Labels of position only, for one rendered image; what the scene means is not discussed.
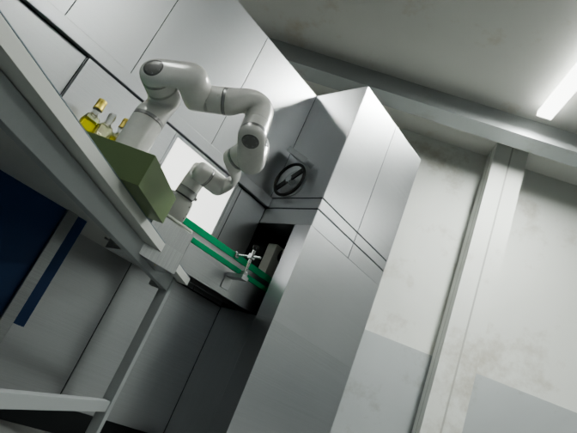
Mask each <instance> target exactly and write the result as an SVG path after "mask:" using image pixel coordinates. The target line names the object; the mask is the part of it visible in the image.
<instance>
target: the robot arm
mask: <svg viewBox="0 0 577 433"><path fill-rule="evenodd" d="M139 76H140V79H141V81H142V84H143V86H144V88H145V90H146V93H147V95H148V98H147V100H146V101H144V102H142V103H140V104H139V105H138V106H137V107H136V109H135V110H134V112H133V113H132V115H131V116H130V118H129V119H128V121H127V122H126V124H125V126H124V128H123V129H122V131H121V132H120V133H119V135H118V137H117V138H116V140H115V141H116V142H119V143H123V144H125V145H128V146H131V147H133V148H136V149H139V150H142V151H145V152H147V153H149V151H150V149H151V147H152V146H153V144H154V142H155V140H156V139H157V137H158V136H159V134H160V132H161V130H162V129H163V127H164V125H165V124H166V122H167V121H168V120H169V118H170V117H171V116H172V115H173V113H174V112H175V111H176V110H177V109H178V108H179V105H180V102H181V97H182V100H183V102H184V104H185V106H186V107H187V109H189V110H191V111H193V112H197V113H210V114H217V115H223V116H234V115H237V114H240V113H244V114H245V117H244V119H243V121H242V124H241V126H240V129H239V132H238V143H237V144H236V145H235V146H233V147H231V148H229V149H227V150H226V151H225V152H224V154H223V161H224V164H225V166H226V168H227V170H228V172H229V174H230V176H229V177H227V178H224V177H223V176H222V175H221V174H219V173H218V172H217V171H215V170H214V169H213V168H212V167H211V166H210V165H208V164H207V163H205V162H195V163H194V164H193V165H192V167H191V168H190V170H189V171H188V173H187V174H186V176H185V177H184V179H183V180H182V181H181V182H180V184H179V185H178V187H177V188H176V190H175V191H174V190H172V191H173V194H174V196H175V198H176V200H175V201H174V203H173V206H172V208H171V210H170V211H169V212H168V214H169V215H170V216H172V217H174V218H175V219H177V220H178V221H180V222H181V223H183V221H184V220H185V218H186V217H187V215H188V213H189V211H190V209H191V207H192V201H197V198H196V196H197V194H198V193H199V192H200V190H201V189H202V187H204V188H205V189H206V190H208V191H209V192H211V193H212V194H214V195H216V196H219V195H222V194H224V193H226V192H228V191H230V190H232V189H233V188H234V187H235V186H236V184H237V183H238V181H239V180H240V175H241V171H242V172H244V173H245V174H257V173H259V172H260V171H261V170H262V169H263V168H264V165H265V162H266V159H267V156H268V154H269V150H270V143H269V140H268V139H267V135H268V132H269V129H270V126H271V122H272V120H273V114H274V110H273V106H272V103H271V102H270V100H269V98H268V97H267V96H266V95H264V94H263V93H261V92H259V91H257V90H254V89H250V88H228V87H220V86H213V85H211V83H210V78H209V75H208V73H207V71H206V70H205V69H204V68H203V67H202V66H200V65H199V64H195V63H192V62H185V61H178V60H170V59H162V58H156V59H150V60H148V61H146V62H145V63H143V64H142V66H141V68H140V70H139Z"/></svg>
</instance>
